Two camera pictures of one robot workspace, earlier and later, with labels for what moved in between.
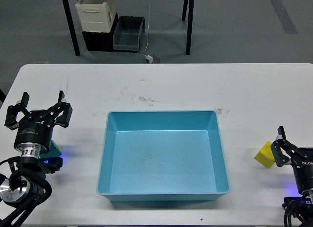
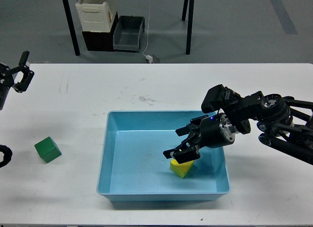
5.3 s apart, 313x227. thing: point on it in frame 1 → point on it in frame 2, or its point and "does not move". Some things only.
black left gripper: [33, 128] → [28, 75]
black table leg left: [74, 36] does not move
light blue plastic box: [166, 155] does not move
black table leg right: [190, 18] does not move
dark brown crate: [100, 41] does not move
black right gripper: [302, 164] → [216, 131]
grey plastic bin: [127, 33] does not move
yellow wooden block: [265, 155] → [181, 169]
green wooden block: [54, 151] does not move
